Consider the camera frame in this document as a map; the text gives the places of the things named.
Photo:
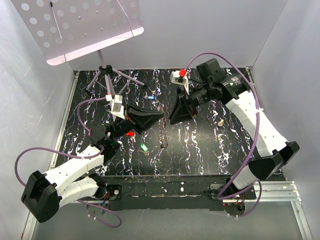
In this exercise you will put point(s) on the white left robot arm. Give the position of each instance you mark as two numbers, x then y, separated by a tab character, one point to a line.
45	193

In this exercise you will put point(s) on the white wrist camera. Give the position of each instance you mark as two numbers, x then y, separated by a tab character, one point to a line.
117	109
179	77

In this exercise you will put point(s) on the white perforated music stand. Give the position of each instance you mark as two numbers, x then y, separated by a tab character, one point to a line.
55	32

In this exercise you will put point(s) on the key with red tag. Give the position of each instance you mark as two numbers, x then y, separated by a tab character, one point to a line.
132	135

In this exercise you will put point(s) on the key with blue tag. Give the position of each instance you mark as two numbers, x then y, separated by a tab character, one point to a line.
149	97

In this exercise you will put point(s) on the aluminium front rail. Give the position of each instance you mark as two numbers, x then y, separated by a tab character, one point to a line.
278	216

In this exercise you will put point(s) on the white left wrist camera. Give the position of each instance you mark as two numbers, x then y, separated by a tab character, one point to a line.
117	109

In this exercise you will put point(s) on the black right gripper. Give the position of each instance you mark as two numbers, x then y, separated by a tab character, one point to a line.
181	112

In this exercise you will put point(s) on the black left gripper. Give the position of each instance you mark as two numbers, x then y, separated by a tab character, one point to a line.
144	119

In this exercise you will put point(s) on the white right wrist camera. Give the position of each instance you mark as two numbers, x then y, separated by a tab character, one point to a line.
179	77

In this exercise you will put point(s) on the key with green tag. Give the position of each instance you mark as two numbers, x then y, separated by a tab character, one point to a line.
144	149

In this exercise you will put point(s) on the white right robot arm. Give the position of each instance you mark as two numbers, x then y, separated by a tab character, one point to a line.
236	93

